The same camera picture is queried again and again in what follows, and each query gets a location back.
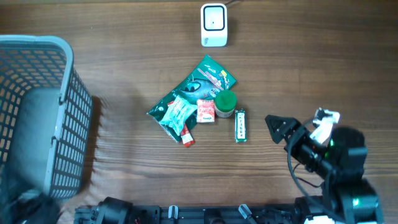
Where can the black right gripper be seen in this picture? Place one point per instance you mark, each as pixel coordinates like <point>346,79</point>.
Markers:
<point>291,127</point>

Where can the green gum box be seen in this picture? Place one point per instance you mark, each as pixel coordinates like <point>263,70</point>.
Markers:
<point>240,126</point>

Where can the green lid jar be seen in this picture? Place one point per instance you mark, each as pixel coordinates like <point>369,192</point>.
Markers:
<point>225,103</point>

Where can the orange Kleenex tissue pack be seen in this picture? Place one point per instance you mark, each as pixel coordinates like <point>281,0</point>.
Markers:
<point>205,111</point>

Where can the green 3M gloves bag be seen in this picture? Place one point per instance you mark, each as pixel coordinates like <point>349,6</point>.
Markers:
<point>205,81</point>

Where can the red stick packet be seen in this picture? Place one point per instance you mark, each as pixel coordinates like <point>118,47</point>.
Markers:
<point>186,136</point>

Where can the teal tissue pack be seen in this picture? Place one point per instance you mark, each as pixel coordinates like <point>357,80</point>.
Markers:
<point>177,113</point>

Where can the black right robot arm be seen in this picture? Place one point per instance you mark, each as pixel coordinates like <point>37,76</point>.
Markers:
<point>347,197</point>

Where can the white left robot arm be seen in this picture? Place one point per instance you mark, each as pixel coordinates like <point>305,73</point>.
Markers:
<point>33,207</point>

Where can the white barcode scanner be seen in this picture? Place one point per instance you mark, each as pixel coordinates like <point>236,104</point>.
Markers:
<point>214,25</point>

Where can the grey plastic basket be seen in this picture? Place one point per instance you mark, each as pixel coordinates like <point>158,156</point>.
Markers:
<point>46,113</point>

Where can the black aluminium mounting rail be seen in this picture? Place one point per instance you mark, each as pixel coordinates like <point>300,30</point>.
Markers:
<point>160,215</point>

